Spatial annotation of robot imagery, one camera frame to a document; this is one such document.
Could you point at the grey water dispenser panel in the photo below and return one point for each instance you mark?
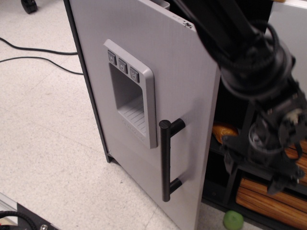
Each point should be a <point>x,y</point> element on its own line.
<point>133,88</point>

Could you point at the lower wooden striped basket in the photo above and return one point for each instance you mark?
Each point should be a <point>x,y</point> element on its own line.
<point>283,207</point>

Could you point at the grey door shelf bin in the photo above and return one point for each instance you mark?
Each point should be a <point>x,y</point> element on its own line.
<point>162,3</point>

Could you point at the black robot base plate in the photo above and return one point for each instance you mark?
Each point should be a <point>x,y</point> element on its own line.
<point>17,217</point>

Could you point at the white sink front panel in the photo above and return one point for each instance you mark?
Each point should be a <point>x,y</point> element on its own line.
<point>289,18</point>

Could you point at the black bar door handle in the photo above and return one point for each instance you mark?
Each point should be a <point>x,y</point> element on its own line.
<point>167,131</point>

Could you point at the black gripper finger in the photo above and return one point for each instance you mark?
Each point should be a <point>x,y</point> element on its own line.
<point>230,161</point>
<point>277,184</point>

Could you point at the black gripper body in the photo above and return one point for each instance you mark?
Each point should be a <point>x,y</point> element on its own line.
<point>274,151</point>

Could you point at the toy chicken drumstick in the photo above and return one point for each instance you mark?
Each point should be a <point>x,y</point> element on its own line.
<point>223,129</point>

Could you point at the black caster wheel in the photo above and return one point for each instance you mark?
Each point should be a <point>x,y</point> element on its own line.
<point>29,6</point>

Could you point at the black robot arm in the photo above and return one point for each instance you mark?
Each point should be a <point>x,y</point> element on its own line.
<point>255,66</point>

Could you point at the grey toy fridge door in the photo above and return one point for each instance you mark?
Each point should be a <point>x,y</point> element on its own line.
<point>185,82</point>

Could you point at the dark grey fridge cabinet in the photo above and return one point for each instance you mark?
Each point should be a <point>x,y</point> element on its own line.
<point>219,186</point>

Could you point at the green toy apple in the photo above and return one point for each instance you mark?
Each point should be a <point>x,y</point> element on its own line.
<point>233,220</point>

